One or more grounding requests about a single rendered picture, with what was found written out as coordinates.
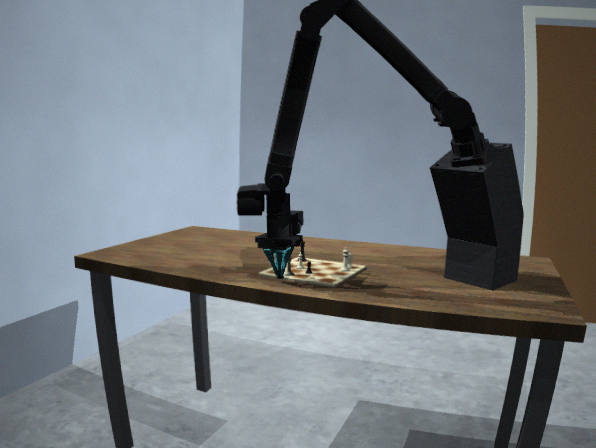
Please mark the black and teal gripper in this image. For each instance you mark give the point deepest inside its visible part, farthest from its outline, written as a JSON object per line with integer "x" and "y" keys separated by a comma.
{"x": 277, "y": 240}

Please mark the brown and cream chessboard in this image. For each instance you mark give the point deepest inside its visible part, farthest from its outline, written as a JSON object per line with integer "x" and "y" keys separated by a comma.
{"x": 324, "y": 273}

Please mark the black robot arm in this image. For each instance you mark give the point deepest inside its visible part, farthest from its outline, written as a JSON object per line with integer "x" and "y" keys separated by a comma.
{"x": 452, "y": 110}

